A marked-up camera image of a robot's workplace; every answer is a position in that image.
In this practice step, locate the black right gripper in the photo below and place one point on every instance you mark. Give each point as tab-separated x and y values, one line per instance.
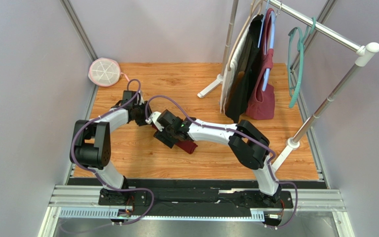
169	137

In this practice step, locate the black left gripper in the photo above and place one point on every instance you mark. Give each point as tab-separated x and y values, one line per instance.
147	108

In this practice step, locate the dark red cloth napkin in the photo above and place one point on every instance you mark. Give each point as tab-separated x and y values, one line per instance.
164	137

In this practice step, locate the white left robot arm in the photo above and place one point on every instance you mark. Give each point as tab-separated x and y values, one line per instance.
91	142

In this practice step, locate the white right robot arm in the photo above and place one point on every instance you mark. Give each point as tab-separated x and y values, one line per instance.
250	146

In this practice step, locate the round pink mesh laundry bag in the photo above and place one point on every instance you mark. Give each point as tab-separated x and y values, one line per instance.
106	72

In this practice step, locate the white hanging towel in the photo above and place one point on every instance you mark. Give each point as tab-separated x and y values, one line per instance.
229	75

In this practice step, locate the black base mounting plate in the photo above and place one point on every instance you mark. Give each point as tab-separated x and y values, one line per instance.
192	198

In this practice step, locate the dark red hanging garment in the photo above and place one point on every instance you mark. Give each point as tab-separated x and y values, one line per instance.
261	105

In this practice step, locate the black hanging garment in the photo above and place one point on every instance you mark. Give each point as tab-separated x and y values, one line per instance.
249	62

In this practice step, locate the blue plastic hanger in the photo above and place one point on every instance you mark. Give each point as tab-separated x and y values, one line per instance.
267	37

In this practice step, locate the wooden hanger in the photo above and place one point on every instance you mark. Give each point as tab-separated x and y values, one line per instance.
255	8

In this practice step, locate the teal plastic hanger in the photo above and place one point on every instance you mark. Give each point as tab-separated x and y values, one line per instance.
294	91

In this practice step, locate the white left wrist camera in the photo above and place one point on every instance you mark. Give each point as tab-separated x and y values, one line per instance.
140	100

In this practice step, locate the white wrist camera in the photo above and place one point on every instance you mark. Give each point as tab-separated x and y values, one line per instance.
140	100
152	120

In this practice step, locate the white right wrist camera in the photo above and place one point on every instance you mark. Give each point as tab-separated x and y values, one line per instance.
152	120

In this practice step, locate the aluminium frame rail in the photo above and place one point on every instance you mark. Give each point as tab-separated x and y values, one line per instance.
318	211

